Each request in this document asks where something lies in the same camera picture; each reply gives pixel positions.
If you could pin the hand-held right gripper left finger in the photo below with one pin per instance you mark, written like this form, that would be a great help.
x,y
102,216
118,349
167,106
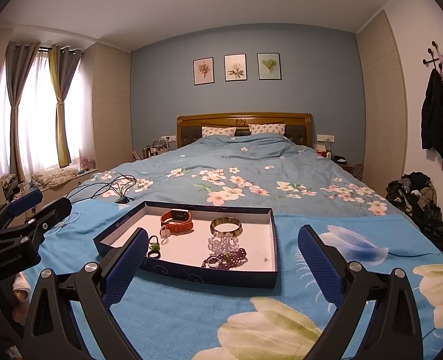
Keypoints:
x,y
127,266

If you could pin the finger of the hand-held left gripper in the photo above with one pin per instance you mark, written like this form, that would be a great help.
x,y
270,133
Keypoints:
x,y
52,210
24,199

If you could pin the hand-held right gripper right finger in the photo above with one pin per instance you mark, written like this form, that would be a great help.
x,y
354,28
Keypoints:
x,y
319,258

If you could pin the pink stone pendant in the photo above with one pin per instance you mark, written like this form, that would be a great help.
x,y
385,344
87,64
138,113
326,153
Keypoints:
x,y
165,233

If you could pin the dark blue cardboard box tray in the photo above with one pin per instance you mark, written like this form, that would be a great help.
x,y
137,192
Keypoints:
x,y
187,247

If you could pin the orange smart watch band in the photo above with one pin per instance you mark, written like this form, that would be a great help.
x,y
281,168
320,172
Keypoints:
x,y
180,228

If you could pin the yellow amber gold pendant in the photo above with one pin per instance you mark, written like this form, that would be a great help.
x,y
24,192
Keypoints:
x,y
227,258

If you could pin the amber bangle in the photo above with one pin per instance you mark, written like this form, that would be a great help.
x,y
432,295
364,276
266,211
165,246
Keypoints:
x,y
226,233

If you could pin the person's left hand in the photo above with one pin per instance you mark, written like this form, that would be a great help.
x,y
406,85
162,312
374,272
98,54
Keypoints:
x,y
20,287

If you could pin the heap of mixed clothes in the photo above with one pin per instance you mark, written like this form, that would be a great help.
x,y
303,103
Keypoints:
x,y
13,185

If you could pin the beige folded blanket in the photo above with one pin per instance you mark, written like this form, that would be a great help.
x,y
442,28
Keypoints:
x,y
54,176

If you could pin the small pink fan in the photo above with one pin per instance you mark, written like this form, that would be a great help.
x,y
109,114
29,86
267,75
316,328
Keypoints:
x,y
86,163

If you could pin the sheer white curtain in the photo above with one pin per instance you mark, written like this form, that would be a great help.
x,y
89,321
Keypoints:
x,y
37,120

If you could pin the blue flower print blanket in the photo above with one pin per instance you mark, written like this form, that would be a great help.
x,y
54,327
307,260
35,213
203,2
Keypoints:
x,y
206,307

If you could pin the nightstand with small items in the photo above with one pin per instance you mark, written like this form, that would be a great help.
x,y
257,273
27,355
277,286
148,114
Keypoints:
x,y
341,159

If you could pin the dark clothes pile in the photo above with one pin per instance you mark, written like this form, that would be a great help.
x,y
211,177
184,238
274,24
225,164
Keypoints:
x,y
420,210

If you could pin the beige wardrobe beside window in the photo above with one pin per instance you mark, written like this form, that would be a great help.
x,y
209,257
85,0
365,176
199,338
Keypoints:
x,y
110,112

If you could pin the bedside clutter of bottles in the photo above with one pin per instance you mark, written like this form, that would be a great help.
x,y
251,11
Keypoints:
x,y
154,150

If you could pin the grey and yellow curtain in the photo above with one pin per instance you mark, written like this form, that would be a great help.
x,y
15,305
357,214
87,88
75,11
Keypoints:
x,y
20,78
65,78

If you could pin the blue floral duvet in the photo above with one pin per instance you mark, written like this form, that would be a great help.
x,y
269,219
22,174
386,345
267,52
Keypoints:
x,y
244,157

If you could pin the patterned white pillow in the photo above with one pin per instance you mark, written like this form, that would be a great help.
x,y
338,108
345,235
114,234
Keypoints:
x,y
266,128
219,131

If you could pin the black curtain rod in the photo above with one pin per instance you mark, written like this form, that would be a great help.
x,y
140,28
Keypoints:
x,y
44,48

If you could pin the wooden bed headboard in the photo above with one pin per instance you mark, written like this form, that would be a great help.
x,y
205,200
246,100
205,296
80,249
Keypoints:
x,y
244,119

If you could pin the beige wardrobe beside coat rack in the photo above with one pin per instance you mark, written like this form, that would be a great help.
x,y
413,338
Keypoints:
x,y
382,112

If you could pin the black jacket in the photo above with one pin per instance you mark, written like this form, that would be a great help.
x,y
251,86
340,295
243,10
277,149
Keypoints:
x,y
433,116

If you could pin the framed green leaf picture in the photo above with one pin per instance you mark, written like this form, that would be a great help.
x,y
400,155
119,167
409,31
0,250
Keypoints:
x,y
269,66

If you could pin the framed pink flower picture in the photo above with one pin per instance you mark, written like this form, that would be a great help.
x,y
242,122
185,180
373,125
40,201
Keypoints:
x,y
203,71

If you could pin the framed white flower picture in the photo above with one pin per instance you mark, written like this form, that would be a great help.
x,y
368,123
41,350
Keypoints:
x,y
235,67

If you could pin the white wall socket panel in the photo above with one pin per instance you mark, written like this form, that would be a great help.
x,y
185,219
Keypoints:
x,y
168,138
324,137

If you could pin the black wall coat rack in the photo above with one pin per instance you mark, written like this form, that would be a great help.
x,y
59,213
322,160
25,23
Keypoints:
x,y
433,54

